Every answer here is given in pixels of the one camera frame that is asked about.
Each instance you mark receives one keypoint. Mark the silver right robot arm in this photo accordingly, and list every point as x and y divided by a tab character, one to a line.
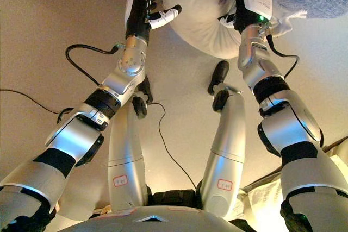
293	128

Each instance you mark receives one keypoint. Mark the white tasselled pillow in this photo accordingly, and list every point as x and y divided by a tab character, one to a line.
198	6

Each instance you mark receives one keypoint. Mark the black robot waist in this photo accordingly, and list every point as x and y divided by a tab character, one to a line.
174	198

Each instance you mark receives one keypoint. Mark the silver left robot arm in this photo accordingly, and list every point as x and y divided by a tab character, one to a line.
70	137

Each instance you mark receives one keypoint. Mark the silver right robot leg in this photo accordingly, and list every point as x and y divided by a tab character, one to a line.
228	145

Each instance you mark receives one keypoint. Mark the grey robot torso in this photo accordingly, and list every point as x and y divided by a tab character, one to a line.
152	219

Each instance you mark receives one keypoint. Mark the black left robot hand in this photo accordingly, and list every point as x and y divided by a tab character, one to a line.
137	14

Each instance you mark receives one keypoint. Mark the silver left robot leg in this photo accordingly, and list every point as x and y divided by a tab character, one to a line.
125	150

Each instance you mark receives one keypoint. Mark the silver robot leg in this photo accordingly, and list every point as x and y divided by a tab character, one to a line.
125	150
228	145

